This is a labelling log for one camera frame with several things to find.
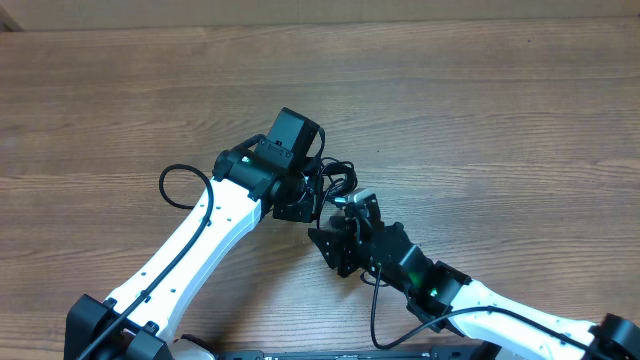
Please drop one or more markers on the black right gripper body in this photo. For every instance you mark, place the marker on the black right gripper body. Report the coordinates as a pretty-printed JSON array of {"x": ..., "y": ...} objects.
[{"x": 354, "y": 255}]

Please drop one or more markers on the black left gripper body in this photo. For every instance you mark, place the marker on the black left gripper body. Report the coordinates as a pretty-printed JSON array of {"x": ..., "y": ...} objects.
[{"x": 301, "y": 199}]

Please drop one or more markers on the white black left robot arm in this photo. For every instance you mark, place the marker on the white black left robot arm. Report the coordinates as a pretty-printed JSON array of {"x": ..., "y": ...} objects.
[{"x": 138, "y": 320}]

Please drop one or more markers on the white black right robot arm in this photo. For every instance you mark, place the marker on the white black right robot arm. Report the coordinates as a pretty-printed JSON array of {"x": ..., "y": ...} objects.
[{"x": 442, "y": 297}]

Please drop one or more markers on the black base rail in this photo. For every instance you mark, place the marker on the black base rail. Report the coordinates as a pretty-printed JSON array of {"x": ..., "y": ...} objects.
[{"x": 438, "y": 352}]

